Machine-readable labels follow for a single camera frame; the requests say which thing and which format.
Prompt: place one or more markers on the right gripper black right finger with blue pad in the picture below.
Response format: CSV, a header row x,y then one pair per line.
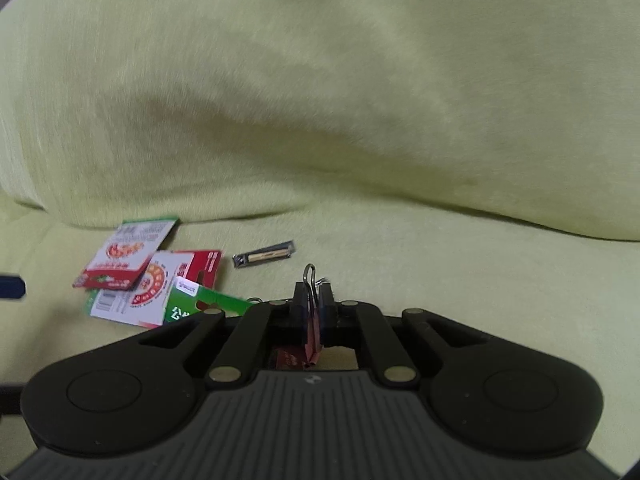
x,y
407,348

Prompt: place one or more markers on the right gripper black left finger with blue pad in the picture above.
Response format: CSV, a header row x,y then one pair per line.
x,y
218,348

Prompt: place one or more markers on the pink binder clip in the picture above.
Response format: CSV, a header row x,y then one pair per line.
x,y
312,313

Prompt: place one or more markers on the blue green battery pack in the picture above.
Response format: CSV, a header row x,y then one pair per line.
x,y
187,298

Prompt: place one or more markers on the white red green card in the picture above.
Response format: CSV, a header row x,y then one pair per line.
x,y
147,305

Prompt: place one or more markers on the silver nail clipper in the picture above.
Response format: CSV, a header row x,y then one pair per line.
x,y
263,255

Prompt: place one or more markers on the white red small card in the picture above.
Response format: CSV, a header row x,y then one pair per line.
x,y
123,258

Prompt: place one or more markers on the green sofa cover cloth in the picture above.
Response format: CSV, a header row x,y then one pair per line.
x,y
476,158

